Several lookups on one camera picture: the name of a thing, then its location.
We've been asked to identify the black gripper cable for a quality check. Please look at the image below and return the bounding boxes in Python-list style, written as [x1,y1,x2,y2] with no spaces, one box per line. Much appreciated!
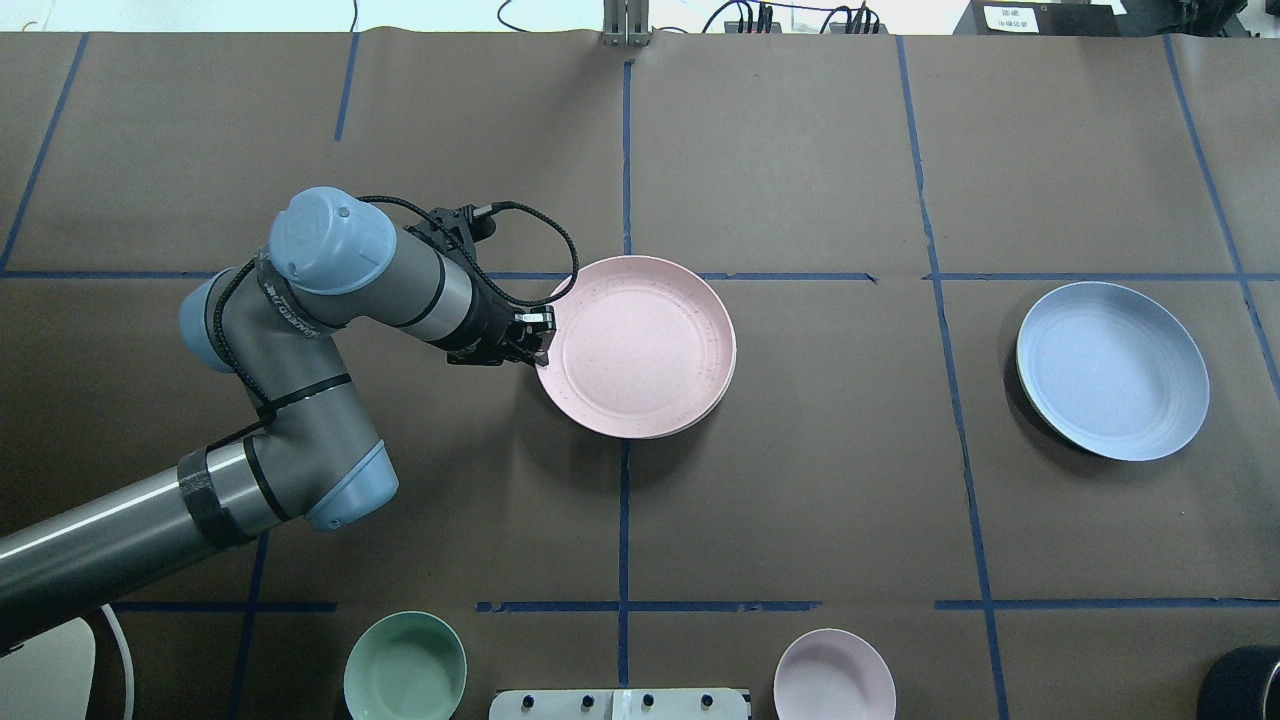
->
[205,195,581,451]

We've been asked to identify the pink plate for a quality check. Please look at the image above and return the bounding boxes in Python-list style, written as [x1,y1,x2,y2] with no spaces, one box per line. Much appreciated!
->
[538,255,739,439]

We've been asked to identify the blue plate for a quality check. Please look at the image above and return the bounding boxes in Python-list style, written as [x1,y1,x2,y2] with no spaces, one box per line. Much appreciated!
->
[1015,281,1211,462]

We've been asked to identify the cream toaster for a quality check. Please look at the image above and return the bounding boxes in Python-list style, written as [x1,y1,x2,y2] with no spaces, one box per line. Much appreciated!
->
[1,605,137,719]

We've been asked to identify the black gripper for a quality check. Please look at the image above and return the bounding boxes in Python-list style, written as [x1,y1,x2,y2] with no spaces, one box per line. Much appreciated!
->
[408,204,557,366]

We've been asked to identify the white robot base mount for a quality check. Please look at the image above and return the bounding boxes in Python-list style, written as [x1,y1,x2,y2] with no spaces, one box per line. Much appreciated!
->
[488,687,753,719]

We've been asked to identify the aluminium frame post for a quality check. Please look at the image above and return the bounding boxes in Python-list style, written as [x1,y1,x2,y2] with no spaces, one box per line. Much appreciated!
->
[602,0,653,47]

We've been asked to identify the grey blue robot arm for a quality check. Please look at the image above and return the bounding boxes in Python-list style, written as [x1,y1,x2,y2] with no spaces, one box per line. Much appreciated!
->
[3,186,556,653]

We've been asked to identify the black box with label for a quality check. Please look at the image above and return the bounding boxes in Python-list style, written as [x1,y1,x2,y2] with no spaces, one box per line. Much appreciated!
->
[952,1,1120,37]

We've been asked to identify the pink bowl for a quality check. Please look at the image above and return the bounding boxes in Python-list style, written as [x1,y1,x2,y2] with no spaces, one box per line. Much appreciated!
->
[773,628,897,719]

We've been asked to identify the dark blue pot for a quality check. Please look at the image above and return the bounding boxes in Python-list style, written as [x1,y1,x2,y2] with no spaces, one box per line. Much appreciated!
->
[1196,644,1279,719]

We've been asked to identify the green bowl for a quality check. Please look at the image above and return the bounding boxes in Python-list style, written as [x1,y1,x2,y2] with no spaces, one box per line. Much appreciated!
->
[342,611,468,719]

